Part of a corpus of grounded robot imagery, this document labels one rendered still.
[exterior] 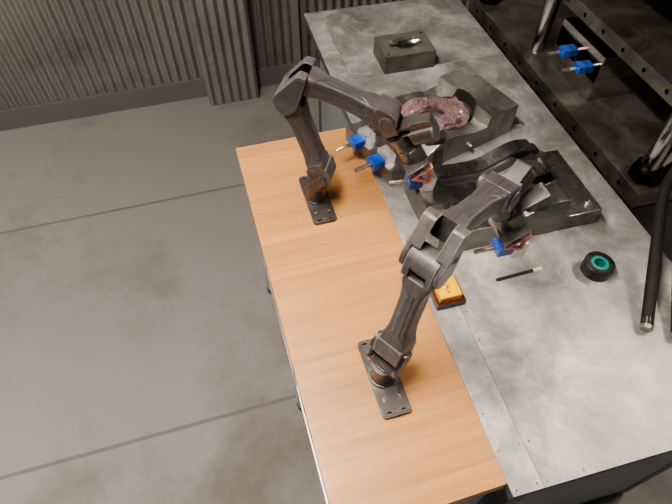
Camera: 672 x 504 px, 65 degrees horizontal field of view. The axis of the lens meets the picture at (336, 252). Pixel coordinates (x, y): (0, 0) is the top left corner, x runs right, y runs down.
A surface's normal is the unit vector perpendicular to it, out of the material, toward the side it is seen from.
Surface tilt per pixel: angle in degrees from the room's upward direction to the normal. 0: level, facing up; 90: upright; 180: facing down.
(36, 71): 90
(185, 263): 0
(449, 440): 0
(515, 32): 0
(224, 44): 90
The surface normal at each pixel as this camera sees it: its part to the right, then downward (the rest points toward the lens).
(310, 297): 0.00, -0.61
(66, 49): 0.29, 0.76
